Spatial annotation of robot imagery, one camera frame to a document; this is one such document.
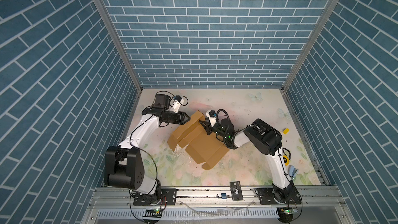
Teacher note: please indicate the small padlock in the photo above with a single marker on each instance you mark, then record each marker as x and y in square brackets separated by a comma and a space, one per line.
[222, 196]

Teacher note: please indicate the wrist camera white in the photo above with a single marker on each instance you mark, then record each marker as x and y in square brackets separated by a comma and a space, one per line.
[212, 116]
[178, 101]

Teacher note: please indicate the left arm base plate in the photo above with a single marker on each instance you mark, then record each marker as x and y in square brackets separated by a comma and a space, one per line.
[165, 195]

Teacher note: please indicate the brown cardboard box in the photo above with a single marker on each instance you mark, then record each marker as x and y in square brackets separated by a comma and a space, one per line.
[204, 149]

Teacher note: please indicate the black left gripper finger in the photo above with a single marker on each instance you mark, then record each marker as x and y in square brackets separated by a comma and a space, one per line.
[185, 121]
[184, 115]

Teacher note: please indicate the aluminium corner post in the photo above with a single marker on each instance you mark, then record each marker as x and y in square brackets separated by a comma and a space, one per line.
[102, 11]
[329, 7]

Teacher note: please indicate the white slotted cable duct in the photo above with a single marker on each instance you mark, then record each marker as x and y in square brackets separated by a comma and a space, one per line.
[184, 213]

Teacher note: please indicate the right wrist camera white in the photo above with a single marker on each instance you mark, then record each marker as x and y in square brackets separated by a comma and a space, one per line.
[212, 116]

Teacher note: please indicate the aluminium front rail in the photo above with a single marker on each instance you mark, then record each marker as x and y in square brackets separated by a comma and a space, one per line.
[312, 196]

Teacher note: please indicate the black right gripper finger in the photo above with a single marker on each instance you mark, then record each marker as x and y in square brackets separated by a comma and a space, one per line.
[205, 124]
[208, 128]

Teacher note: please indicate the controller board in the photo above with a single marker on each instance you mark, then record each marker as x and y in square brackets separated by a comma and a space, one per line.
[152, 213]
[286, 214]

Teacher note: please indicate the blue grey stapler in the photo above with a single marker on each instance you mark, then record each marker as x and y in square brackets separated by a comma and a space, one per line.
[292, 171]

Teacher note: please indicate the small yellow block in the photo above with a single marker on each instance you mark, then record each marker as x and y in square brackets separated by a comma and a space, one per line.
[286, 131]

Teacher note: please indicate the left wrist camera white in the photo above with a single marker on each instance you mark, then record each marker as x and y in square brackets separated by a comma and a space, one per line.
[178, 101]

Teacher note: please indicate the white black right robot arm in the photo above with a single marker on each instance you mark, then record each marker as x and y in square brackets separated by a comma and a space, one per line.
[267, 140]

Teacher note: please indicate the aluminium corner post left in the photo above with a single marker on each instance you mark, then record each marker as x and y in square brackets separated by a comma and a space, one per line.
[102, 11]

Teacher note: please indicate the aluminium corner post right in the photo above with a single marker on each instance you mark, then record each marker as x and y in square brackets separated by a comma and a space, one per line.
[329, 7]

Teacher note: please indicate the left controller board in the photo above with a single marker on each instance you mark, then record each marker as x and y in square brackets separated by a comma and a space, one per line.
[152, 213]

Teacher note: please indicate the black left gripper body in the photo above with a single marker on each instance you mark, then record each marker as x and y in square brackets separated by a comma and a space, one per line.
[172, 117]

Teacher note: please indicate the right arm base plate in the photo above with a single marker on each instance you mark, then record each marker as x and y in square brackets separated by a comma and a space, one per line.
[271, 195]

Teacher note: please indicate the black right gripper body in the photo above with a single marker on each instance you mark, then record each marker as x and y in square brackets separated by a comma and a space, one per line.
[217, 130]

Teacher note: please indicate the right controller board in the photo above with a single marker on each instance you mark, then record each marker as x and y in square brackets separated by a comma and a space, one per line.
[286, 214]

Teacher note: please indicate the yellow tape measure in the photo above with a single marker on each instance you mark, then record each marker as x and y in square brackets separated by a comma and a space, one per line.
[286, 156]

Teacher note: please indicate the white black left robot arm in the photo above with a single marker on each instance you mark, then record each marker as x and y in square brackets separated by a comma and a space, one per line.
[124, 165]

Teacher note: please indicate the black VIP card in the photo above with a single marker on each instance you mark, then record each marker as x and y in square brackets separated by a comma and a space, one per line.
[236, 191]

